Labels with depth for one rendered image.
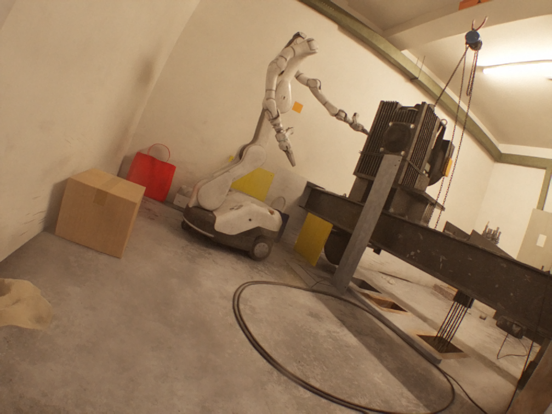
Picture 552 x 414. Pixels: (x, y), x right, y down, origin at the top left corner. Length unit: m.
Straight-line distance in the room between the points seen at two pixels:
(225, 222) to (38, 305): 1.30
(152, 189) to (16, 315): 2.09
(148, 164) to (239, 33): 1.56
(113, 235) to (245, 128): 1.96
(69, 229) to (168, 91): 1.89
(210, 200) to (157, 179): 0.88
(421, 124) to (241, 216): 1.56
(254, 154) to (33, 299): 1.59
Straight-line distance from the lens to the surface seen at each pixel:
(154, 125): 2.86
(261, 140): 2.05
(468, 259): 1.71
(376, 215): 2.09
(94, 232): 1.30
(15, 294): 0.90
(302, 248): 2.87
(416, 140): 2.42
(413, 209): 2.36
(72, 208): 1.31
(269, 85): 1.89
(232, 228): 1.86
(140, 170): 2.72
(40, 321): 0.85
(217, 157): 2.87
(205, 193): 1.93
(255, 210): 1.88
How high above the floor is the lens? 0.53
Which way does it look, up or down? 4 degrees down
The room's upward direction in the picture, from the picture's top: 23 degrees clockwise
